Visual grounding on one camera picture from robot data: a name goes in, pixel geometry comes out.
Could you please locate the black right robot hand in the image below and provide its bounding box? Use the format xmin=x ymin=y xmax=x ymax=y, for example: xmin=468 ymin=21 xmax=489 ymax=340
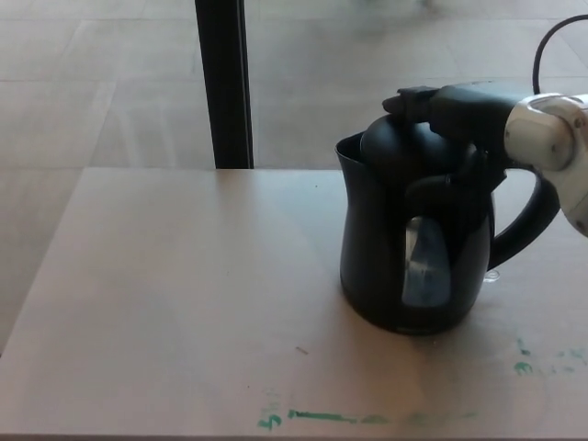
xmin=382 ymin=81 xmax=528 ymax=230

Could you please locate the black vertical post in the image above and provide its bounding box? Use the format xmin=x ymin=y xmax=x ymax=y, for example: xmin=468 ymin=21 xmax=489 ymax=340
xmin=194 ymin=0 xmax=255 ymax=171

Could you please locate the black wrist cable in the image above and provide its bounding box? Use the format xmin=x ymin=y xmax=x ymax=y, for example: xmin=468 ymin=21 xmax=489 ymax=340
xmin=531 ymin=14 xmax=588 ymax=96

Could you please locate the black electric kettle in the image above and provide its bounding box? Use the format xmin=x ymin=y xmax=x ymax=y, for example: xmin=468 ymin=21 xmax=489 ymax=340
xmin=334 ymin=113 xmax=561 ymax=337

